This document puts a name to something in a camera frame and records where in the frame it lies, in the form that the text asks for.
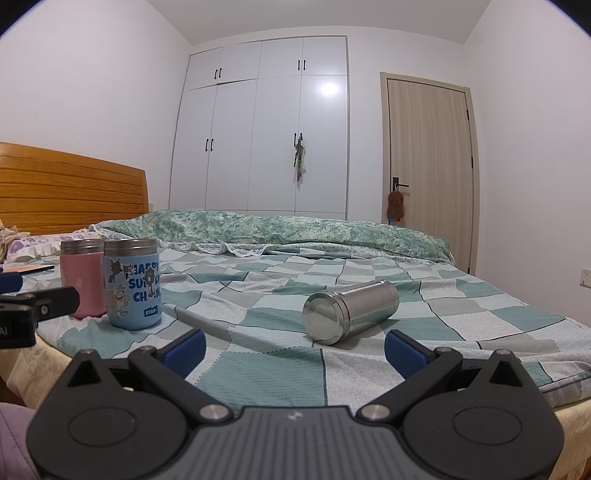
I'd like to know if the flat orange book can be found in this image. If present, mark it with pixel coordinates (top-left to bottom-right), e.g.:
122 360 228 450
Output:
2 261 55 274

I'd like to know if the pink cup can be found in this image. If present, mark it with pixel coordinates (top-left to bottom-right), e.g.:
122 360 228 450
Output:
60 239 108 320

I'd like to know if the hanging green charm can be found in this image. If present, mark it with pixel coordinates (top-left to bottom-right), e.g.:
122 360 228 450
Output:
292 134 308 184

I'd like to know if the blue cartoon print cup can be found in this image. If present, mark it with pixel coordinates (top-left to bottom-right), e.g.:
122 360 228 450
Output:
102 239 163 330

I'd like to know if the white wardrobe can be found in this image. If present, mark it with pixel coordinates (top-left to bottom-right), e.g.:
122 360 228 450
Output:
168 36 349 221

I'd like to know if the brown hanging pouch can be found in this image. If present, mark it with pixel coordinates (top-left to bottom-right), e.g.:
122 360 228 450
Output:
387 189 406 223

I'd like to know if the checked bedsheet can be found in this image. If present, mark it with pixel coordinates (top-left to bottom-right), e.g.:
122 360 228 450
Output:
37 242 591 412

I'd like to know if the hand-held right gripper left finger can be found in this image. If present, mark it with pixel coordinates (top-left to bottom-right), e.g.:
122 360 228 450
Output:
67 329 235 424

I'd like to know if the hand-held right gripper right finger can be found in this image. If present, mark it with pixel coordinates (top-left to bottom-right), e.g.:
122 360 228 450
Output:
360 329 528 424

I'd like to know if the wooden headboard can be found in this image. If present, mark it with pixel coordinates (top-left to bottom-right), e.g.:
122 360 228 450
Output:
0 141 151 236

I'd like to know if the purple floral pillow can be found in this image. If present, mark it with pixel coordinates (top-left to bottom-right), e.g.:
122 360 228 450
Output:
0 231 105 267

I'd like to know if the person's purple clothing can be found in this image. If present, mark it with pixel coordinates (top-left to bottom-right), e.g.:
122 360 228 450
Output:
0 401 41 480

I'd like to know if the wooden door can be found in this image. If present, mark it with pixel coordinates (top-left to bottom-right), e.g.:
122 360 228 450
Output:
380 71 479 276

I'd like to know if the green floral quilt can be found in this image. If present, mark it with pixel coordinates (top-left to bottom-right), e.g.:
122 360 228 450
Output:
90 210 451 264

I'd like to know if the crumpled cream cloth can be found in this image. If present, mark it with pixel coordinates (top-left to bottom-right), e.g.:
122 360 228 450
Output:
0 222 31 252

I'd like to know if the stainless steel cup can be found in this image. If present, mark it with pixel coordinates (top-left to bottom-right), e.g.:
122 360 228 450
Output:
302 280 400 345

